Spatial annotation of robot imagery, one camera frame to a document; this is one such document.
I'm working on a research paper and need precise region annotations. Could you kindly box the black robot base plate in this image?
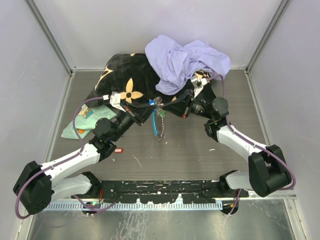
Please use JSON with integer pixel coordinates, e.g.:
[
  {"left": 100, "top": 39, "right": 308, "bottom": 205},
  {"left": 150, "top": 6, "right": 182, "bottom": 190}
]
[{"left": 77, "top": 180, "right": 238, "bottom": 204}]

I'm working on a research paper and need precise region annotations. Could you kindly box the lavender crumpled cloth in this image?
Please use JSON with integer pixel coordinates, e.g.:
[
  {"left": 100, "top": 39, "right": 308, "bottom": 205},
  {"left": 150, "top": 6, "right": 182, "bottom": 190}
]
[{"left": 145, "top": 35, "right": 232, "bottom": 96}]

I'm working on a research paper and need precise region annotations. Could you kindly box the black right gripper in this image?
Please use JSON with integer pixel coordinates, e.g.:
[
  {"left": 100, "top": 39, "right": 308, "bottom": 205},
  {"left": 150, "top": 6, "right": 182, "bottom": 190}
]
[{"left": 163, "top": 89, "right": 215, "bottom": 120}]

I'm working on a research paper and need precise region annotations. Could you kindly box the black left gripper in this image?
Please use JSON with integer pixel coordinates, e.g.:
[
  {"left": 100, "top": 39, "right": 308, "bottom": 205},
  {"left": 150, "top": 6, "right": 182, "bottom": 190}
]
[{"left": 110, "top": 100, "right": 156, "bottom": 142}]

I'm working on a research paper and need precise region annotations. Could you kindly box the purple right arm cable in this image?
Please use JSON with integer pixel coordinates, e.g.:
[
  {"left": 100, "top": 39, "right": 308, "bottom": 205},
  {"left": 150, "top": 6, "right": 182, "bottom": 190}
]
[{"left": 206, "top": 73, "right": 297, "bottom": 218}]

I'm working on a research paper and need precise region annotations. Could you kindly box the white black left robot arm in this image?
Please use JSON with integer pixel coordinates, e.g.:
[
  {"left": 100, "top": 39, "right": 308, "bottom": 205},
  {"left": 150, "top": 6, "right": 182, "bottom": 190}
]
[{"left": 13, "top": 100, "right": 156, "bottom": 219}]

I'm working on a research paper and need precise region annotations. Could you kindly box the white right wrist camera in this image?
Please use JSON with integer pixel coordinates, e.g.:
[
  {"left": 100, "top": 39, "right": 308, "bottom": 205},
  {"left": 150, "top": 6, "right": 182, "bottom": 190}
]
[{"left": 190, "top": 75, "right": 208, "bottom": 98}]

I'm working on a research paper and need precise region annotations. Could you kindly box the mint green cartoon cloth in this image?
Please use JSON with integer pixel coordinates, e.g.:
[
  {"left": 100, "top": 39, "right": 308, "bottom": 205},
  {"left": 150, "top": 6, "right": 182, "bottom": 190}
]
[{"left": 75, "top": 104, "right": 116, "bottom": 139}]

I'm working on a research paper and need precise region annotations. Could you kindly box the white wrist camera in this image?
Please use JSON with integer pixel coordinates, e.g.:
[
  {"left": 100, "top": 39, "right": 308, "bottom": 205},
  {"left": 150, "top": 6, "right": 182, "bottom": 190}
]
[
  {"left": 109, "top": 91, "right": 126, "bottom": 112},
  {"left": 190, "top": 75, "right": 208, "bottom": 98}
]

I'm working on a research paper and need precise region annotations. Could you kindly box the blue tagged key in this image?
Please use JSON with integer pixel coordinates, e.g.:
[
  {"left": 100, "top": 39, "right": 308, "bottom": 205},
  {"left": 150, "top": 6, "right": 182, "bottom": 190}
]
[{"left": 149, "top": 100, "right": 156, "bottom": 106}]

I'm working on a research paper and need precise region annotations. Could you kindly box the black floral pillow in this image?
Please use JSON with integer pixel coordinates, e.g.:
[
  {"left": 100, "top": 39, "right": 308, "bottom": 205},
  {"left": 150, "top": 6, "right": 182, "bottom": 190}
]
[{"left": 83, "top": 52, "right": 227, "bottom": 111}]

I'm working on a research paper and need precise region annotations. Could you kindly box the slotted grey cable duct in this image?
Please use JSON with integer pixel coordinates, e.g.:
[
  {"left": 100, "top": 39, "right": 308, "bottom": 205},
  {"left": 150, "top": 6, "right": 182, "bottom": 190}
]
[{"left": 44, "top": 199, "right": 223, "bottom": 211}]

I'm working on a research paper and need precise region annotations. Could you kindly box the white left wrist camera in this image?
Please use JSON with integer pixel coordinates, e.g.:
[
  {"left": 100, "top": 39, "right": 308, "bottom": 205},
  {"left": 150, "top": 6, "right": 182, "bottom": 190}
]
[{"left": 109, "top": 91, "right": 126, "bottom": 112}]

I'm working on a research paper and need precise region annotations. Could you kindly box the red tagged key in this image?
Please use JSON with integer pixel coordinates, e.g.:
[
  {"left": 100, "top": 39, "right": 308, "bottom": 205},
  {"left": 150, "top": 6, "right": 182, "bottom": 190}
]
[{"left": 114, "top": 148, "right": 124, "bottom": 153}]

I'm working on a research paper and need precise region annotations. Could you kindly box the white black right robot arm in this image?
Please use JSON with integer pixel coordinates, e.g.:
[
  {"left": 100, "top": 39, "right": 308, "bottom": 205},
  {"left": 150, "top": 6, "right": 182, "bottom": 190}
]
[{"left": 163, "top": 90, "right": 296, "bottom": 197}]

